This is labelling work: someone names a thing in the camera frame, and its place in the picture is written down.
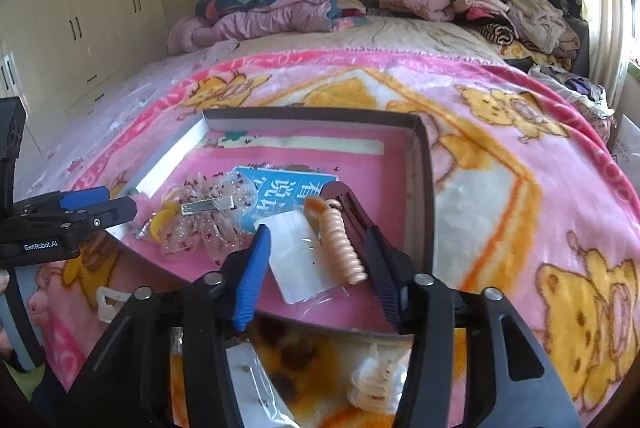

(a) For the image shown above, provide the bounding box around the white hair claw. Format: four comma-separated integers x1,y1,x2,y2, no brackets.
95,285,131,324

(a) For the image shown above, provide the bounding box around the pink printed fleece blanket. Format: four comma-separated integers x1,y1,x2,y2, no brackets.
30,48,640,428

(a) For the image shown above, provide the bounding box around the dark cardboard box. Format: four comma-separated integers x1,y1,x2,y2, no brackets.
105,107,436,341

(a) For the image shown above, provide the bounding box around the pack of hair pins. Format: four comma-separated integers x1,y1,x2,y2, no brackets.
222,343,301,428

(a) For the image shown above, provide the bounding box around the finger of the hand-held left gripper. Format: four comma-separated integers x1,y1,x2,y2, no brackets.
15,185,111,215
65,195,138,234

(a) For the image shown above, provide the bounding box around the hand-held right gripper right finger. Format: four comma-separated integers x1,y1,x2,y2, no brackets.
362,225,586,428

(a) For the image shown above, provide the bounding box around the white plastic bag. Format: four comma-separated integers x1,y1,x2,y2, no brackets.
610,113,640,189

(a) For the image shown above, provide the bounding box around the folded pink sweater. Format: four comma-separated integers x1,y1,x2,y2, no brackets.
377,0,456,22

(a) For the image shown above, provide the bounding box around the small clear plastic bag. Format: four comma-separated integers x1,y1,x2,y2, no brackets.
255,212,361,306

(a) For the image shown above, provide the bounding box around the green cloth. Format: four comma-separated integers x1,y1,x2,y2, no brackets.
0,363,46,404

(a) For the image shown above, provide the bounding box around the brown hair claw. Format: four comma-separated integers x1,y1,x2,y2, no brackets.
320,182,373,249

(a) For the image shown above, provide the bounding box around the dark teal cloth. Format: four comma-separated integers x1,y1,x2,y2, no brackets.
30,368,81,428

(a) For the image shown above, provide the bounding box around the window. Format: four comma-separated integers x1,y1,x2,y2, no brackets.
620,0,640,74

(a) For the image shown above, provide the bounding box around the pile of mixed clothes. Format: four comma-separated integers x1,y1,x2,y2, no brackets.
447,0,616,109

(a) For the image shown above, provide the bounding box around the bag of yellow hair rings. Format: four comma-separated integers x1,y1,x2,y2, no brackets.
150,188,181,244

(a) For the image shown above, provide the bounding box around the cream hair claw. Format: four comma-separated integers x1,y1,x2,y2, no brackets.
347,343,406,411

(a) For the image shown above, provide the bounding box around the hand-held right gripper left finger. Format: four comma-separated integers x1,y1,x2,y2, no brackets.
65,224,273,428

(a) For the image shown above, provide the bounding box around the sheer lace bow hair clip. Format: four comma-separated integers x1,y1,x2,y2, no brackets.
167,168,261,266

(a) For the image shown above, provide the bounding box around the pink crumpled quilt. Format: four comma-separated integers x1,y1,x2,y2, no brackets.
166,0,371,55

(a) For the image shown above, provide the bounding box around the peach spiral hair tie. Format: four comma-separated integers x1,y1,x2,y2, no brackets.
305,195,371,286

